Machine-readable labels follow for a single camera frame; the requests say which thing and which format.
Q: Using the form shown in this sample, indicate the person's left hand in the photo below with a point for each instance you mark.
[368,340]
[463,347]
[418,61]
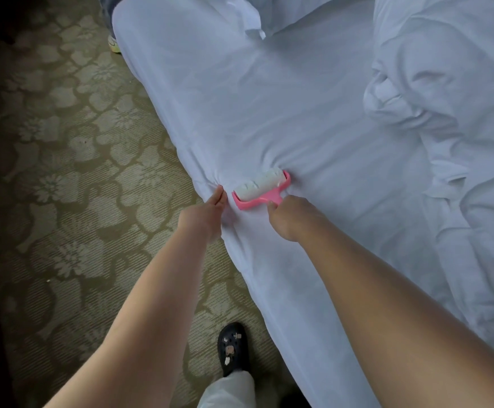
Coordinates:
[203,218]

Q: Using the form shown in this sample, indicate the person's right hand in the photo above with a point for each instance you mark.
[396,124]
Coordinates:
[296,218]

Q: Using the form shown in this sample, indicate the pink lint roller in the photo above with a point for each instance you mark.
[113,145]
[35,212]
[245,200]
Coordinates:
[260,184]

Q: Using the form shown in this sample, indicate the white bed sheet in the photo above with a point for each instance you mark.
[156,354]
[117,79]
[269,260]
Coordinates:
[340,140]

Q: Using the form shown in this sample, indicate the white pillow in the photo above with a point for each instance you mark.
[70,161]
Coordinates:
[289,8]

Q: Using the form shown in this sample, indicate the person's left forearm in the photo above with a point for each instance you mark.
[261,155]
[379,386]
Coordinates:
[136,327]

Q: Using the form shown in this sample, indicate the person's right forearm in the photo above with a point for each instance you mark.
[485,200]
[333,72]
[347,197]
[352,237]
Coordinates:
[400,318]

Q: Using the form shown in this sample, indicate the person's black left shoe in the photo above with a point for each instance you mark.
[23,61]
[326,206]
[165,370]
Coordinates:
[232,348]

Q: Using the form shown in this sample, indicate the person's black shoe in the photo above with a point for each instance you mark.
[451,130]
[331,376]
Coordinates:
[232,348]
[294,399]

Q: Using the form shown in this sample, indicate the person's black right shoe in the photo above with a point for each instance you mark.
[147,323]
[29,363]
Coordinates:
[294,399]

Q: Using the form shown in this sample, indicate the white duvet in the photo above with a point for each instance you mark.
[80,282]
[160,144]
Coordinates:
[468,63]

